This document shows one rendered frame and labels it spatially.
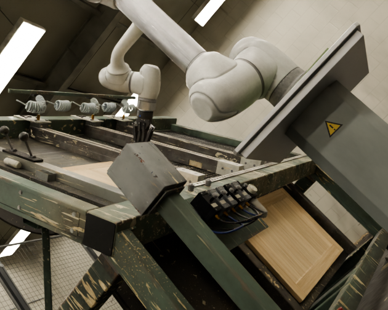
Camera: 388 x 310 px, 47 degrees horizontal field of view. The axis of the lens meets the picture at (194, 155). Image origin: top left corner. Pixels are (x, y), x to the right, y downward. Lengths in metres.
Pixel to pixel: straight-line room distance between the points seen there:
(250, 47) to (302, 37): 5.80
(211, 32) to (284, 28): 1.25
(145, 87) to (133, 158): 0.87
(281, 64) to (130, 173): 0.62
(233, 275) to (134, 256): 0.29
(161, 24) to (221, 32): 6.22
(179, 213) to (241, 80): 0.47
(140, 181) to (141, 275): 0.27
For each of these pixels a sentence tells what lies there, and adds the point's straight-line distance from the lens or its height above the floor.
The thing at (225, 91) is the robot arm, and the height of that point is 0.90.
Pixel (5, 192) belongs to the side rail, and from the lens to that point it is 1.63.
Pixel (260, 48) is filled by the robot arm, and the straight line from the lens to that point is 1.53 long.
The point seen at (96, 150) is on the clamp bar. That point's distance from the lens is 2.22.
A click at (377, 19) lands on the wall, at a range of 7.28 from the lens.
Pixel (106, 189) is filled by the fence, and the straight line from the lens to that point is 1.63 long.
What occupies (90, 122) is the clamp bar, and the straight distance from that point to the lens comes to 2.82.
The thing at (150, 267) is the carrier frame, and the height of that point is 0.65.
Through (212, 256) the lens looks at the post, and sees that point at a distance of 1.17.
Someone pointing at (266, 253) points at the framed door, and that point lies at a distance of 2.25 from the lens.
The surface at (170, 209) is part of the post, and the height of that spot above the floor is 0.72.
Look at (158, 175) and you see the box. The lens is 1.19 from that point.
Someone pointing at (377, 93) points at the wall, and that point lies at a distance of 7.01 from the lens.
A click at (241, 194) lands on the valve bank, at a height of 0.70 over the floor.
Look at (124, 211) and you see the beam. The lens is 1.38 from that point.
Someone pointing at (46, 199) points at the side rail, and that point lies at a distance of 1.48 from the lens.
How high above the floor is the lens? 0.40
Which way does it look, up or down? 18 degrees up
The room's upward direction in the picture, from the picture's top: 43 degrees counter-clockwise
